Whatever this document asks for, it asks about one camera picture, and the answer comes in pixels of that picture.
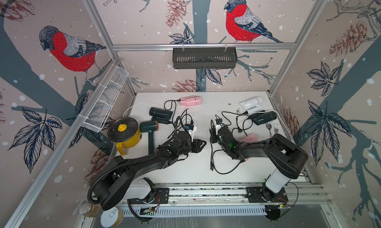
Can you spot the green copper long hair dryer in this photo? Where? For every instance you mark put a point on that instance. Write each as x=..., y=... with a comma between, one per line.
x=149, y=127

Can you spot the white folding hair dryer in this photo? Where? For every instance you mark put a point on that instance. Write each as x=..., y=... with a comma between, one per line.
x=251, y=103

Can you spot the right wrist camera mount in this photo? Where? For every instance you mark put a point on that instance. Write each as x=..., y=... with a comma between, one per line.
x=218, y=123

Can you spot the black hanging wall basket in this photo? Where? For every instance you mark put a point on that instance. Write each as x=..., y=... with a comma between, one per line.
x=204, y=58

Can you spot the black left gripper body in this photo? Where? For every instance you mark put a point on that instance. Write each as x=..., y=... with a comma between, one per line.
x=194, y=141

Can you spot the glass jar with lid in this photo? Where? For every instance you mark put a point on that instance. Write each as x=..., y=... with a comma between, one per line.
x=90, y=210

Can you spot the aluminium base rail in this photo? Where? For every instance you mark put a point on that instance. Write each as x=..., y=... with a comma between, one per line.
x=219, y=199

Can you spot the white lidded tin can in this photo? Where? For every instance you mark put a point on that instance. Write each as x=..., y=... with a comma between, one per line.
x=111, y=218

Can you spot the dark green small hair dryer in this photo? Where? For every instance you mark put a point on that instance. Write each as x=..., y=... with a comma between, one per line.
x=161, y=116

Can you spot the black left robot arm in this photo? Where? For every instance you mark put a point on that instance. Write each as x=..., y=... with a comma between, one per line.
x=110, y=186

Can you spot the dark green folding hair dryer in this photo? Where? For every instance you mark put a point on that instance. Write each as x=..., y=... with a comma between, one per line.
x=260, y=118

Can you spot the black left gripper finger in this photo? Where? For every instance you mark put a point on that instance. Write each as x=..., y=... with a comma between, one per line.
x=203, y=142
x=200, y=148

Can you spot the pink folding hair dryer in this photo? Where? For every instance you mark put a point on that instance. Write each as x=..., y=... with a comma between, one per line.
x=190, y=101

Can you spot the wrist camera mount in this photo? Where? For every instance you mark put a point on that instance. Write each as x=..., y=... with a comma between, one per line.
x=218, y=123
x=191, y=129

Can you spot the yellow pot with glass lid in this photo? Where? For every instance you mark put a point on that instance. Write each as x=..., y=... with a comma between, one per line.
x=125, y=132

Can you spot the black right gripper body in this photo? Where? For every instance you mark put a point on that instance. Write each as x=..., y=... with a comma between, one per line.
x=215, y=138

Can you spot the silver fork dark handle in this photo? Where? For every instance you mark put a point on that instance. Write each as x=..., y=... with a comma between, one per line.
x=276, y=128

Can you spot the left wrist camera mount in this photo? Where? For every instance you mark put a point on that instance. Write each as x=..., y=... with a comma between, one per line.
x=191, y=129

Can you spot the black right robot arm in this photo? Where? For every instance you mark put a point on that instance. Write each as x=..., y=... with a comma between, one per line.
x=288, y=158

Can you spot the silver spoon pink handle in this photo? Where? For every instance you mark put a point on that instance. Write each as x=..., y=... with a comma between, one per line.
x=269, y=127

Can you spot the white wire basket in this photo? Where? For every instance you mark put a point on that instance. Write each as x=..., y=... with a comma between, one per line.
x=96, y=118

